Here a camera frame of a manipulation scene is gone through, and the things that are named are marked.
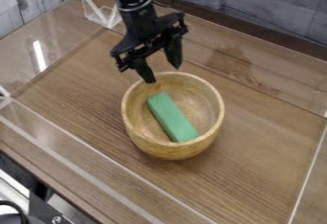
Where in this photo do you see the black metal clamp bracket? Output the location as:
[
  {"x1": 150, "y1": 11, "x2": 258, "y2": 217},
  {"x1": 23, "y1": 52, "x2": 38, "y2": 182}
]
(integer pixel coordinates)
[{"x1": 29, "y1": 191, "x2": 65, "y2": 224}]

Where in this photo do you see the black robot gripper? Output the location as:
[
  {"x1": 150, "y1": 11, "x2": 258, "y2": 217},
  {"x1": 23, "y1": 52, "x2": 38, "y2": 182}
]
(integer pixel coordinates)
[{"x1": 111, "y1": 0, "x2": 189, "y2": 83}]

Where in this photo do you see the light wooden bowl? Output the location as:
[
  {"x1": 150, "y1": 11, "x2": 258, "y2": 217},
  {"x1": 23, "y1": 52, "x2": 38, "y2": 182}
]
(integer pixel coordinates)
[{"x1": 122, "y1": 72, "x2": 225, "y2": 161}]

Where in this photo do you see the clear acrylic enclosure wall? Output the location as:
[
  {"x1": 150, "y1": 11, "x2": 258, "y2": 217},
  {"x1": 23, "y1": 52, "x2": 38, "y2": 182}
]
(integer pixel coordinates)
[{"x1": 0, "y1": 0, "x2": 327, "y2": 224}]

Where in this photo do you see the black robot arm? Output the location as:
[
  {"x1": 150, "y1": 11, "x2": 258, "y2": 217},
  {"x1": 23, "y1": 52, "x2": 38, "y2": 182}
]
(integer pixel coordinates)
[{"x1": 111, "y1": 0, "x2": 189, "y2": 83}]

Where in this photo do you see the clear acrylic corner bracket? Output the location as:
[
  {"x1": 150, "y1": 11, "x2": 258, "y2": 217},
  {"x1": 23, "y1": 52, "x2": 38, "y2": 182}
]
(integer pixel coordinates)
[{"x1": 82, "y1": 0, "x2": 123, "y2": 29}]

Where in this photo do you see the green rectangular block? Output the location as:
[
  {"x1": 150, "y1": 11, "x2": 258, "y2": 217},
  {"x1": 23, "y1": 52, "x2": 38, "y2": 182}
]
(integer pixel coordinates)
[{"x1": 146, "y1": 92, "x2": 201, "y2": 142}]

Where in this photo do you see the black cable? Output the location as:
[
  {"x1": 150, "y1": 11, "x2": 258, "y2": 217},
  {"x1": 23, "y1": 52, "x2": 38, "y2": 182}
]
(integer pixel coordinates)
[{"x1": 0, "y1": 200, "x2": 31, "y2": 224}]

